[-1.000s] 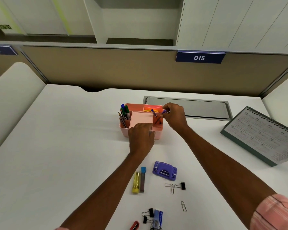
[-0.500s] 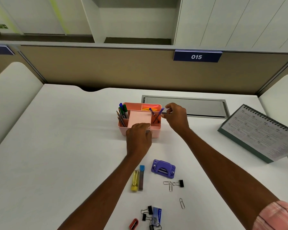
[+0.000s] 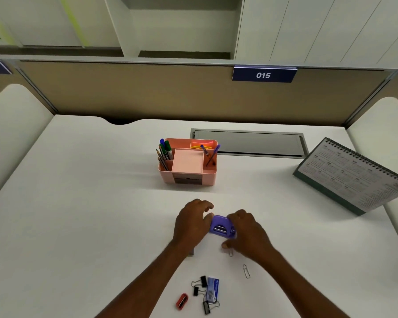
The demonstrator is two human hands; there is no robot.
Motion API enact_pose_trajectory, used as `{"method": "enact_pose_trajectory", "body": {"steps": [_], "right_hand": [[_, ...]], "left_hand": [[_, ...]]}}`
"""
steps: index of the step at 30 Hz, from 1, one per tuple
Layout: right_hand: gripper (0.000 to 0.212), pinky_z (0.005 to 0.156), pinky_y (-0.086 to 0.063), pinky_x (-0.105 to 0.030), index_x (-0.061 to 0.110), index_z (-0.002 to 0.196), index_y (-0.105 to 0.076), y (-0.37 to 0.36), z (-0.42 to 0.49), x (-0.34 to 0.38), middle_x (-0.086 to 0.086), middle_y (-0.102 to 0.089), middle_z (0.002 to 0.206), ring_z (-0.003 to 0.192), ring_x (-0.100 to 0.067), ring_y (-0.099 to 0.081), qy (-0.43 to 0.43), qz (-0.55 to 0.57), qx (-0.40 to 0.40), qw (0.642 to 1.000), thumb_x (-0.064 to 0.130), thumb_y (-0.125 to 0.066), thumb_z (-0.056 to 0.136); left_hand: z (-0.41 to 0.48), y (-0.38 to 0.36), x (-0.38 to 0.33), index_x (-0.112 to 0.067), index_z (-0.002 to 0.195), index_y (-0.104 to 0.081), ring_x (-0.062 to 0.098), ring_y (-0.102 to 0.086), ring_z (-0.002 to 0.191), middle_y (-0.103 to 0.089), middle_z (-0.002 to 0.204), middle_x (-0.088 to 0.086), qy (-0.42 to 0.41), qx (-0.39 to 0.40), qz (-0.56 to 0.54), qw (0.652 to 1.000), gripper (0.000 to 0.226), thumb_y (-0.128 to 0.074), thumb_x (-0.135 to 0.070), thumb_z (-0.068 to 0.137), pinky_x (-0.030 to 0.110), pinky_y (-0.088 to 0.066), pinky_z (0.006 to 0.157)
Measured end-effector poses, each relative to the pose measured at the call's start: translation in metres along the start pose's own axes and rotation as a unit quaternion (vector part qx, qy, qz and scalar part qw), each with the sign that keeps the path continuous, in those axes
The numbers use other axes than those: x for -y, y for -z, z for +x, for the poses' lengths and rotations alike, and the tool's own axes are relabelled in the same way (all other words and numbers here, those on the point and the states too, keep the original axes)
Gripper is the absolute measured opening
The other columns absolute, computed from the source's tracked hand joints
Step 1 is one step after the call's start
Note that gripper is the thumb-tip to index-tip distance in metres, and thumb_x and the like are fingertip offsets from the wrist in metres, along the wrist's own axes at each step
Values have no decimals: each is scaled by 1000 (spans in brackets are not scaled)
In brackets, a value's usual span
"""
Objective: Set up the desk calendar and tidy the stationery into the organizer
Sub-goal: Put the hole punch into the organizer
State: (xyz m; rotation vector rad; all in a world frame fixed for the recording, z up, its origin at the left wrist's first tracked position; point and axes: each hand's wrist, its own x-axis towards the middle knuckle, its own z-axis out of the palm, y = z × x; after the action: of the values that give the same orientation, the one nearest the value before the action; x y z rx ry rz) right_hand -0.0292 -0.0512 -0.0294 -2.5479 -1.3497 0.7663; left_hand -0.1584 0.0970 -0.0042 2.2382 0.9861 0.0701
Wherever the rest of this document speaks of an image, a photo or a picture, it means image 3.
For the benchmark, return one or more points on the person's right forearm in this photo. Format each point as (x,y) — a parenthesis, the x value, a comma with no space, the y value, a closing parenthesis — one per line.
(301,288)

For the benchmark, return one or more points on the person's left forearm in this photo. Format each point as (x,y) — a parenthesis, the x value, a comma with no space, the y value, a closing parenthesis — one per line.
(142,281)

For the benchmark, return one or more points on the blue staple box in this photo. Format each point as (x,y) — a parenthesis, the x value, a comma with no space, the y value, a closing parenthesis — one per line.
(213,289)

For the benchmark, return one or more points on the purple hole punch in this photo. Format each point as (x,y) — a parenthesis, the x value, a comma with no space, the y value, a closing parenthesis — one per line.
(220,228)

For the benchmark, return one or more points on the black binder clip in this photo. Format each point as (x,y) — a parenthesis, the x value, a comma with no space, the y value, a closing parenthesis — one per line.
(196,290)
(203,280)
(206,307)

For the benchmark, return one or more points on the orange sticky note pad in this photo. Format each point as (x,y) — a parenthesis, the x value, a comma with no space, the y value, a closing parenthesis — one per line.
(210,146)

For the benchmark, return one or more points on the green capped white marker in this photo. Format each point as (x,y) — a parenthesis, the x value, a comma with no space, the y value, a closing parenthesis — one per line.
(168,147)
(161,149)

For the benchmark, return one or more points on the white panelled cabinet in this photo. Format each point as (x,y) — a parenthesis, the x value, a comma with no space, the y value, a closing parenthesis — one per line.
(318,26)

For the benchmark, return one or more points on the white open shelf unit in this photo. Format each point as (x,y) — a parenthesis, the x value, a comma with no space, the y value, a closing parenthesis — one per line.
(179,29)

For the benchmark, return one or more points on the purple gel pen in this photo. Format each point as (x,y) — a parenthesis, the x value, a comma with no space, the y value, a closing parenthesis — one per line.
(214,155)

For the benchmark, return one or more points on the grey lead case blue cap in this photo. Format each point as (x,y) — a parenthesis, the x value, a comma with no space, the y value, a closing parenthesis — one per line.
(190,252)

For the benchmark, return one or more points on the dark pen colourful print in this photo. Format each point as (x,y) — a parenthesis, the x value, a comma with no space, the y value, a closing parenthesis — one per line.
(204,149)

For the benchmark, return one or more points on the green spiral desk calendar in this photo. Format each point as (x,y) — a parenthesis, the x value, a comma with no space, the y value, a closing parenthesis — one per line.
(351,175)

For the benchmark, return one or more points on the person's right hand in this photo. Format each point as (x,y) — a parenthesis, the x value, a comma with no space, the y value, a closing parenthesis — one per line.
(250,236)

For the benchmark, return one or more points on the black pencil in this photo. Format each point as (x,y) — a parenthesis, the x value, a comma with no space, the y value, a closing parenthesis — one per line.
(165,163)

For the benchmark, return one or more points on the person's left hand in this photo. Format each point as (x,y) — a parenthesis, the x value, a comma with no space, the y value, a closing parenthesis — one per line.
(192,225)

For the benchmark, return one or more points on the red pencil sharpener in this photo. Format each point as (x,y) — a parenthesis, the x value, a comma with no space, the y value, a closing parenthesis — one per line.
(182,301)

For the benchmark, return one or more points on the white side divider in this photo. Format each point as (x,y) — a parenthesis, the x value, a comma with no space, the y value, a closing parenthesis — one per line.
(10,135)
(384,139)

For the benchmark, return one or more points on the pink desk organizer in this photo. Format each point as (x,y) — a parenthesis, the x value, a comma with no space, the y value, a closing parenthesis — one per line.
(187,163)

